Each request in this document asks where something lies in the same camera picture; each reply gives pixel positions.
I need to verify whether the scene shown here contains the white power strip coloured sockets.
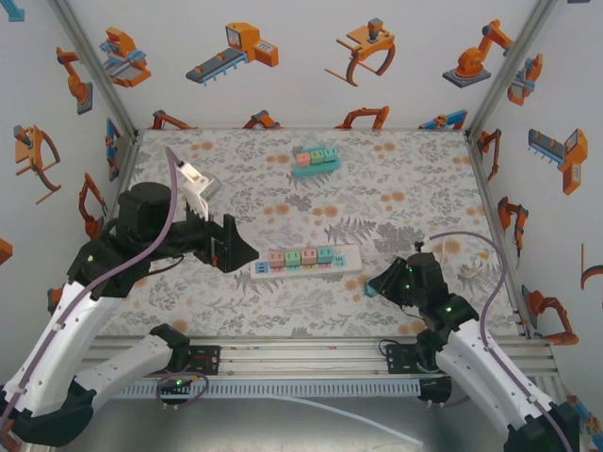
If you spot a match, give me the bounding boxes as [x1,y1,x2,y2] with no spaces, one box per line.
[248,243,363,283]

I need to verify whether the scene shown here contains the teal power strip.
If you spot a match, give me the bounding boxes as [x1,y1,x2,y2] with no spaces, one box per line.
[290,137,342,179]

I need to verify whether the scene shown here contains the black controller box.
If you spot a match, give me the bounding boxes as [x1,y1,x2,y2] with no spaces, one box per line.
[416,377,453,409]

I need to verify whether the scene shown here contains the floral tablecloth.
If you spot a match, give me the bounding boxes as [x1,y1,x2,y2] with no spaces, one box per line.
[87,127,527,339]

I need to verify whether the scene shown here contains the thin white tube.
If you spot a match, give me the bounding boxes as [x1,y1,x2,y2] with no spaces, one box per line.
[277,395,425,447]

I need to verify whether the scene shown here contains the small board green light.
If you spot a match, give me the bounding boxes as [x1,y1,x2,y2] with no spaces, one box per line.
[157,375,200,401]

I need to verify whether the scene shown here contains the white power strip cable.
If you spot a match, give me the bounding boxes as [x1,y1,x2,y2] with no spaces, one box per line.
[360,233,494,283]

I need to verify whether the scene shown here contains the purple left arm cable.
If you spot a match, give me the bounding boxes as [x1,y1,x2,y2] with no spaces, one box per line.
[0,146,209,442]

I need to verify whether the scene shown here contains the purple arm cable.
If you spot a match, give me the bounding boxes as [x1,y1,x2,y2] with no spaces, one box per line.
[429,230,574,446]
[0,146,209,442]

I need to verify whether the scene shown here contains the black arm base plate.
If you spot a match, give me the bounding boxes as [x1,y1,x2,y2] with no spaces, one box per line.
[385,342,442,377]
[186,345,222,377]

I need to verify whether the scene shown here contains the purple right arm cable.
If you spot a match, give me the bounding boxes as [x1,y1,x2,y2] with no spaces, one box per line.
[429,230,574,446]

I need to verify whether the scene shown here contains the aluminium side rail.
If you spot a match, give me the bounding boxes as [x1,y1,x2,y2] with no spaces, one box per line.
[464,129,536,340]
[106,130,142,208]

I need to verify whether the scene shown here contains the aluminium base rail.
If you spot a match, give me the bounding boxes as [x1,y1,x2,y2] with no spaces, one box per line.
[74,334,560,380]

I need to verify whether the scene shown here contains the grey slotted cable duct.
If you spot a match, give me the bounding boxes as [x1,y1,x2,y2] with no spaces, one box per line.
[110,379,421,400]

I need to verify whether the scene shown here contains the aluminium frame post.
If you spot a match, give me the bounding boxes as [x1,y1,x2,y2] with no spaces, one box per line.
[464,0,564,140]
[46,0,141,142]

